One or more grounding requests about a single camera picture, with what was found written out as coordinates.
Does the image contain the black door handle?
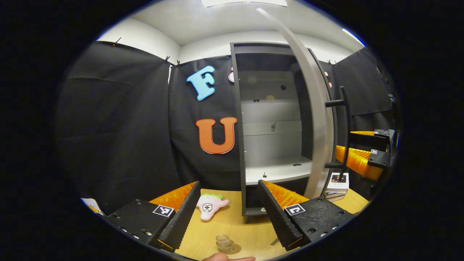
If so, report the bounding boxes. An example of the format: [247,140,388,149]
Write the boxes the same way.
[324,86,354,171]

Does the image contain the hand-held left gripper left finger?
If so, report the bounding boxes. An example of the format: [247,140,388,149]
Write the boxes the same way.
[105,181,202,253]

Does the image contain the black backdrop cloth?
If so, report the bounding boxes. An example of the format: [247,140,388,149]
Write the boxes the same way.
[56,41,399,215]

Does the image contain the wide ceiling light panel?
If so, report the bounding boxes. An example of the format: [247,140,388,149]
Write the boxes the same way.
[201,0,287,8]

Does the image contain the dark grey cabinet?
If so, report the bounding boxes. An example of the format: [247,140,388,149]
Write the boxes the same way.
[230,41,339,218]

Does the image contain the long ceiling light strip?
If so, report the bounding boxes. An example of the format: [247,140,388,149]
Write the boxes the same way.
[343,28,365,46]

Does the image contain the grey cabinet door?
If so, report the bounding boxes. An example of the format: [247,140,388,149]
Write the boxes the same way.
[256,7,336,200]

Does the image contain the pink plush toy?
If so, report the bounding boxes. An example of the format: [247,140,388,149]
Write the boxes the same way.
[196,193,230,221]

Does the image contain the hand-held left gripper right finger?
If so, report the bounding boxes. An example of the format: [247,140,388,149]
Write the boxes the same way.
[257,179,358,251]

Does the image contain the small clear glass bottle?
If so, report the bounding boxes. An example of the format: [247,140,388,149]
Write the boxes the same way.
[216,234,235,253]

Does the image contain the white yellow printed card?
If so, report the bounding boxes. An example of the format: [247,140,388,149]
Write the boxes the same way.
[80,198,106,217]

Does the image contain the grey book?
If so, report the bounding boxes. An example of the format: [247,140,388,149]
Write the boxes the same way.
[324,191,347,203]

